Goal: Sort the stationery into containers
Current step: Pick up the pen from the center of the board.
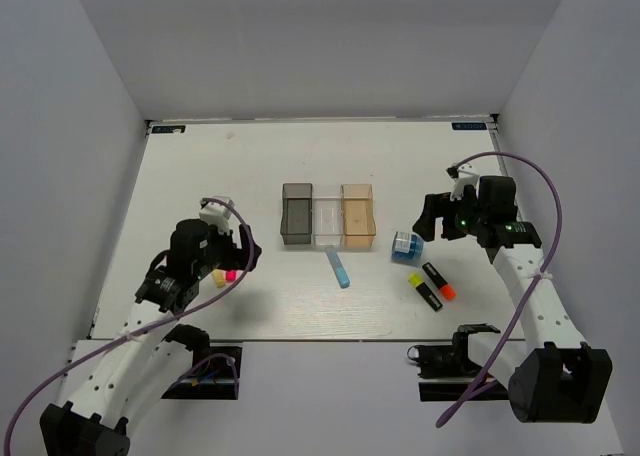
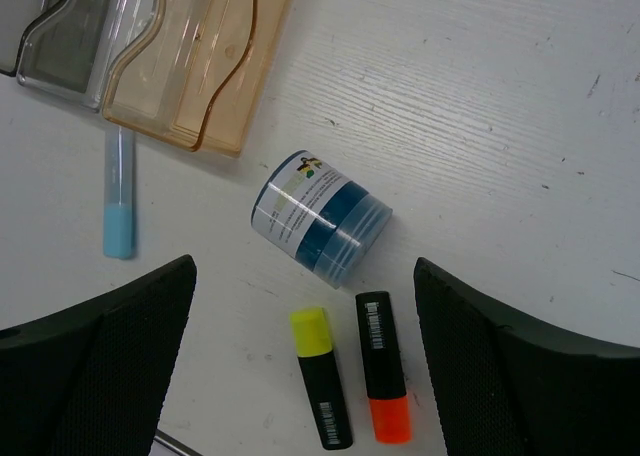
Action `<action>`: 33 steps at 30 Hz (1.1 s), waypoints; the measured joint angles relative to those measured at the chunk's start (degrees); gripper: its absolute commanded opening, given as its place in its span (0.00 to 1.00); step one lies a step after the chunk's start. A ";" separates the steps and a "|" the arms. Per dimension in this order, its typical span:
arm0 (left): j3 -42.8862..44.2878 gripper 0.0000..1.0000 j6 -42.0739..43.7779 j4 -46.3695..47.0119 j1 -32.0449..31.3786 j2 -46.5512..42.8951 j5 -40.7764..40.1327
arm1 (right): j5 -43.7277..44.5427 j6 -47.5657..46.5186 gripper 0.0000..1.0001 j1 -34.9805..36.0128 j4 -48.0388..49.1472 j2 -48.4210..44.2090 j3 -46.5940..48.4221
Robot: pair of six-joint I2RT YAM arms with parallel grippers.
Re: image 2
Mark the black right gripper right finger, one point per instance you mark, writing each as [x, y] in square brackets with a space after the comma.
[507, 383]

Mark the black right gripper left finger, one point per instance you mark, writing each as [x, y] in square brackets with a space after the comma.
[92, 379]

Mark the orange cap black highlighter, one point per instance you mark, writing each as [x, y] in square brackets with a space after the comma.
[382, 365]

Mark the yellow cap black highlighter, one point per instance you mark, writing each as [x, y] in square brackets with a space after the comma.
[319, 369]

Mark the light blue pen tube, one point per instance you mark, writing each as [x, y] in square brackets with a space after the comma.
[118, 213]

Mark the blue round jar with label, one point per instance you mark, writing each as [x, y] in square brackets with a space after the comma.
[321, 218]

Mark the orange transparent container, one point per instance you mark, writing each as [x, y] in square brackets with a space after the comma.
[194, 76]

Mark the grey transparent container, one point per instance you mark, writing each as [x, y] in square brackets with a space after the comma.
[16, 18]

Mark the clear transparent container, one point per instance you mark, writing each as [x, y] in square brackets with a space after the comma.
[70, 50]

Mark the metal table edge rail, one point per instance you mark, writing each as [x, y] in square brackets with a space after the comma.
[165, 445]

